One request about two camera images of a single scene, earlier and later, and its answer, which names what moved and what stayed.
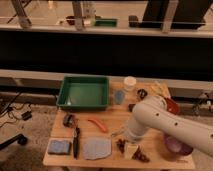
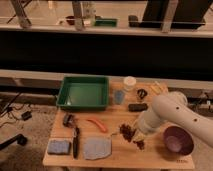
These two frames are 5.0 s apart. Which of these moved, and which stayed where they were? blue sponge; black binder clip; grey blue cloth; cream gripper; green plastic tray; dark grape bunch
Moved: dark grape bunch; cream gripper
Stayed: grey blue cloth; blue sponge; black binder clip; green plastic tray
